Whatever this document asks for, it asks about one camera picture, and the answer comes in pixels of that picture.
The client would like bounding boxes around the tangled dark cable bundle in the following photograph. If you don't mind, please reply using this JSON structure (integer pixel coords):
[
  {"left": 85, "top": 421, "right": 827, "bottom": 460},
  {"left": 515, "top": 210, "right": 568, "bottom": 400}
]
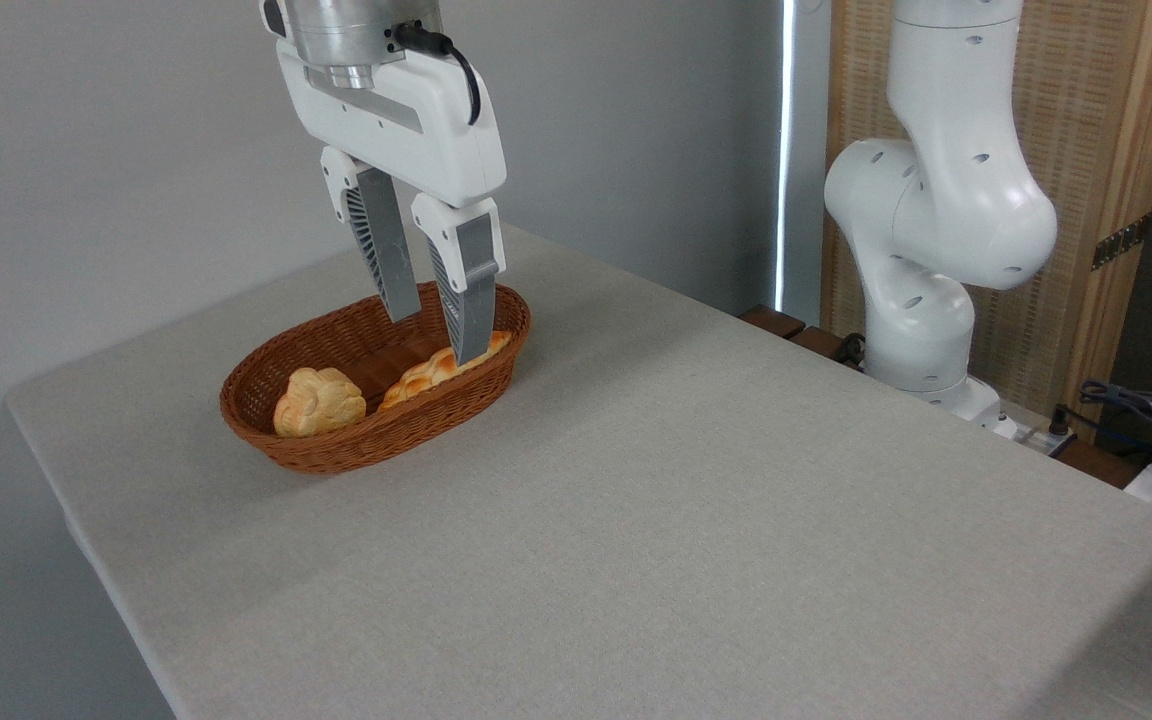
[{"left": 1056, "top": 379, "right": 1152, "bottom": 463}]

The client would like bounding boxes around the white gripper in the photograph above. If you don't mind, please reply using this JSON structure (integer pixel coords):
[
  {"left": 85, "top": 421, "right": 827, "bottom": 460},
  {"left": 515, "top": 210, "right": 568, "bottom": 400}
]
[{"left": 276, "top": 40, "right": 508, "bottom": 367}]

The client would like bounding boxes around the long braided bread loaf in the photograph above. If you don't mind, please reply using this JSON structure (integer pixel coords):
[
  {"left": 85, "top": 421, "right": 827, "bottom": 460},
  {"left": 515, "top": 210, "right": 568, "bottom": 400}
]
[{"left": 377, "top": 330, "right": 514, "bottom": 412}]

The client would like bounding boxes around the round golden bread roll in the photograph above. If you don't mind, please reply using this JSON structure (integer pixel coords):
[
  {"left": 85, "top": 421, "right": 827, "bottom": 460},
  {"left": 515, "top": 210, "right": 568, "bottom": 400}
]
[{"left": 272, "top": 366, "right": 368, "bottom": 439}]

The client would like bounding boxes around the brass hinge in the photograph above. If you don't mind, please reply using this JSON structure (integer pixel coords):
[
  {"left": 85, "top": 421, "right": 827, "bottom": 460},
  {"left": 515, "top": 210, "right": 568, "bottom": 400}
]
[{"left": 1091, "top": 212, "right": 1152, "bottom": 272}]

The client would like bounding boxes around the white power connector block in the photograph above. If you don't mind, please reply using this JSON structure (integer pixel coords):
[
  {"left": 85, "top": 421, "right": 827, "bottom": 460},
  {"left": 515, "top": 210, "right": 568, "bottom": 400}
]
[{"left": 992, "top": 404, "right": 1079, "bottom": 458}]

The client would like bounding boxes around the brown wicker oval basket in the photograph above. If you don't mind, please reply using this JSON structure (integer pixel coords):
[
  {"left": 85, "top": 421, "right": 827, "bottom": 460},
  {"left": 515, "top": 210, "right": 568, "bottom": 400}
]
[{"left": 219, "top": 281, "right": 533, "bottom": 476}]

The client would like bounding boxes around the grey fabric tablecloth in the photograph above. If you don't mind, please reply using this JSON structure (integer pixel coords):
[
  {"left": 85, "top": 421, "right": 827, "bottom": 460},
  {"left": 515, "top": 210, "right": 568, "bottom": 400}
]
[{"left": 4, "top": 222, "right": 1152, "bottom": 720}]

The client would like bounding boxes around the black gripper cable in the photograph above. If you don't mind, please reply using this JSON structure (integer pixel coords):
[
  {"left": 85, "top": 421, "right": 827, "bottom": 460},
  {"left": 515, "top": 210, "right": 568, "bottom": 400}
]
[{"left": 386, "top": 22, "right": 483, "bottom": 127}]

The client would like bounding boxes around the wooden woven screen panel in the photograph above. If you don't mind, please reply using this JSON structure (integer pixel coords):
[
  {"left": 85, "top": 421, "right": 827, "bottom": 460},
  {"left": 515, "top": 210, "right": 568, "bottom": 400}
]
[{"left": 820, "top": 0, "right": 1152, "bottom": 433}]

